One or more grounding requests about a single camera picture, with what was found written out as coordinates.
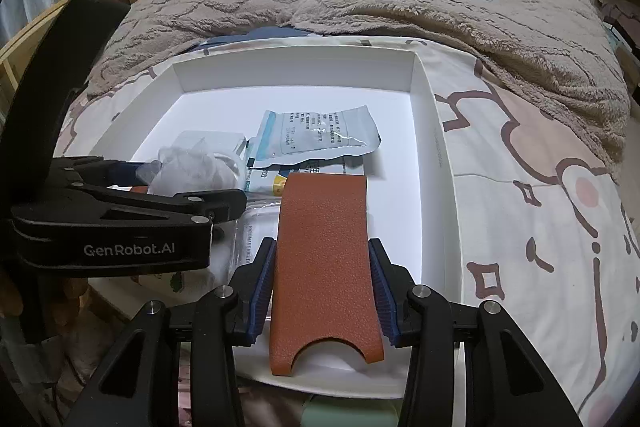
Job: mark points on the dark blue cloth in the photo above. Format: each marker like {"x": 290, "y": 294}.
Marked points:
{"x": 265, "y": 34}

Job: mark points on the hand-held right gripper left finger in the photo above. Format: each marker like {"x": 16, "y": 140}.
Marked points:
{"x": 262, "y": 287}

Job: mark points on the blue face mask packet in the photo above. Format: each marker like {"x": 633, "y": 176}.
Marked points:
{"x": 320, "y": 132}

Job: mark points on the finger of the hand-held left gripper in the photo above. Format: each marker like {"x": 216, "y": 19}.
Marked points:
{"x": 90, "y": 172}
{"x": 200, "y": 203}

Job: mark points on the white mesh bag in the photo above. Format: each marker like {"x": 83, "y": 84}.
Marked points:
{"x": 195, "y": 169}

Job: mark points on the clear plastic bag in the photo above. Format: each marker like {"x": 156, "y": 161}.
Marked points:
{"x": 250, "y": 227}

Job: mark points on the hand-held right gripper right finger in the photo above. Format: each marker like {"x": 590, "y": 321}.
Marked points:
{"x": 382, "y": 292}

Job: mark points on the beige fleece blanket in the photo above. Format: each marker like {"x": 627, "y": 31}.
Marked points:
{"x": 400, "y": 22}

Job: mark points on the brown leather pouch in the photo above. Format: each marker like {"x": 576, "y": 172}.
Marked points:
{"x": 325, "y": 267}

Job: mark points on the person's left hand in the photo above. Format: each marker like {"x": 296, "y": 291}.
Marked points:
{"x": 72, "y": 299}

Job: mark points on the white storage tray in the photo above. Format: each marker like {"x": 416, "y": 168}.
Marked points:
{"x": 400, "y": 147}

